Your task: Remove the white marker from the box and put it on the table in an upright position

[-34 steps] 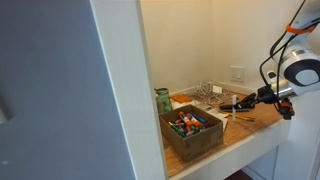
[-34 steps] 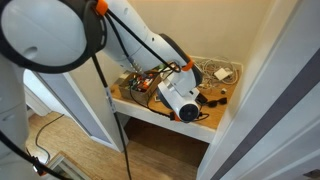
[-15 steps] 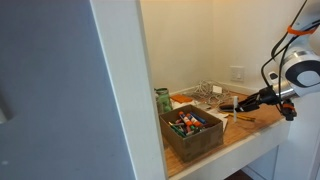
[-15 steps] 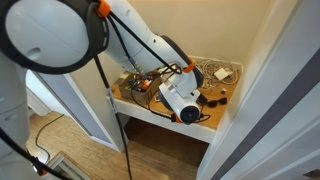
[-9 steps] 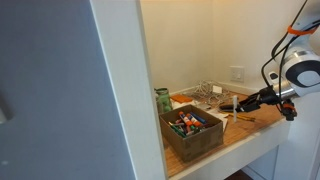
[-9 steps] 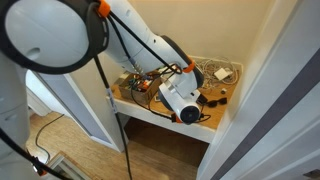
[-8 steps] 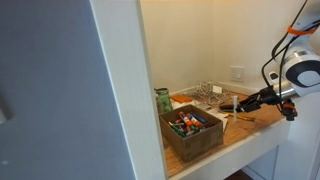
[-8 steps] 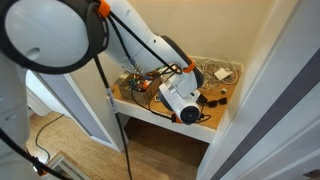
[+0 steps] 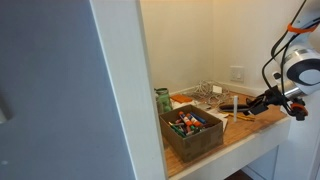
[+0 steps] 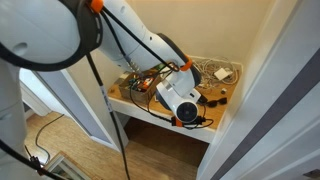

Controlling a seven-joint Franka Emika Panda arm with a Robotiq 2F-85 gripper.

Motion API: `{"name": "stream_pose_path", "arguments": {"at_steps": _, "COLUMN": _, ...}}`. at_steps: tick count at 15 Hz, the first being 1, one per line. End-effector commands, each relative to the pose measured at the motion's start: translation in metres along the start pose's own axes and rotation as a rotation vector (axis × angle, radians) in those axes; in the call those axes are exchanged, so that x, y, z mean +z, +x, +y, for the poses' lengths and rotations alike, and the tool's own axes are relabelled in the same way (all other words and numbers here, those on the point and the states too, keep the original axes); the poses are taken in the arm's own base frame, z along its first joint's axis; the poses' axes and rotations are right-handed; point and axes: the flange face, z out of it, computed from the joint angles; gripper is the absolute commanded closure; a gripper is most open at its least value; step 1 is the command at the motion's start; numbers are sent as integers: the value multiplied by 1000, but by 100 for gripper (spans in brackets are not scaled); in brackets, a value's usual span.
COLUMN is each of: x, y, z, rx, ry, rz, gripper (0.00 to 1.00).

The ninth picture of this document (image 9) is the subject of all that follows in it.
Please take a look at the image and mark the brown cardboard box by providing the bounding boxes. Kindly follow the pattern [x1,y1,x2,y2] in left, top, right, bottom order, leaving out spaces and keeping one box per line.
[158,104,225,164]

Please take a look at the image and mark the white wall outlet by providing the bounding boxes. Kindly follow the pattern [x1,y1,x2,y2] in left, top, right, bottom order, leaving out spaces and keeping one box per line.
[229,65,246,84]

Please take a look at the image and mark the white door frame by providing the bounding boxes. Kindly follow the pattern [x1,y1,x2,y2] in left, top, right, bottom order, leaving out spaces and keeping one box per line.
[89,0,168,180]

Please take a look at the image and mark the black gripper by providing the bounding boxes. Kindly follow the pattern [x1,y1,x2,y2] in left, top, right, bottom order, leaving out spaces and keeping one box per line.
[246,85,285,116]

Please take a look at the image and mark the blue marker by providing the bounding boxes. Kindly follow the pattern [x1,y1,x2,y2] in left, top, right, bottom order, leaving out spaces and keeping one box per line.
[189,112,208,125]

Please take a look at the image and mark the yellow pencil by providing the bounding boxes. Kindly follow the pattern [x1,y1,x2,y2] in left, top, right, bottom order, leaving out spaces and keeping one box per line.
[237,115,257,122]
[228,112,256,120]

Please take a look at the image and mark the tangled white cables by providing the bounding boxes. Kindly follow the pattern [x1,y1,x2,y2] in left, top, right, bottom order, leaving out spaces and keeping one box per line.
[191,79,239,106]

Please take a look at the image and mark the white power adapter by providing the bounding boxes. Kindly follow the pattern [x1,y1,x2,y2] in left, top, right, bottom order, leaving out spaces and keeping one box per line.
[212,84,224,95]

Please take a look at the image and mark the orange plastic bracket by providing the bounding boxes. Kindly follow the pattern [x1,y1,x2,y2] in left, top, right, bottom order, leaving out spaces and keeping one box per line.
[290,102,309,122]

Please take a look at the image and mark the grey door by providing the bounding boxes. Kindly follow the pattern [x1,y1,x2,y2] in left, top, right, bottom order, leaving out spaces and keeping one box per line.
[0,0,135,180]

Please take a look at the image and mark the orange cable strap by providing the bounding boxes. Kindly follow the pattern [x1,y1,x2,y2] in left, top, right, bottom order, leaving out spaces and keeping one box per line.
[286,22,320,35]

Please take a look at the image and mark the green glass jar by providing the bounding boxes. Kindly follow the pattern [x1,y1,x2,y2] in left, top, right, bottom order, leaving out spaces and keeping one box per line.
[154,87,174,116]

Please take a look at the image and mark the white marker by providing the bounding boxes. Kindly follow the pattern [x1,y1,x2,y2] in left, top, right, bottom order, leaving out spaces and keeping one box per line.
[232,95,239,123]

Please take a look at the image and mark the green marker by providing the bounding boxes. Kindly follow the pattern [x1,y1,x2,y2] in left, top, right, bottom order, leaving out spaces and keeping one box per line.
[168,121,186,139]

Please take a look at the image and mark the orange notepad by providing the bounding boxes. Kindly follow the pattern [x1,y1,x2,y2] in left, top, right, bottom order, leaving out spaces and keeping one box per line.
[170,94,194,104]

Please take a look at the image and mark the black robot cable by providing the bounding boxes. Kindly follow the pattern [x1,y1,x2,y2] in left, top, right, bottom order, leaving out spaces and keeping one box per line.
[260,0,320,101]

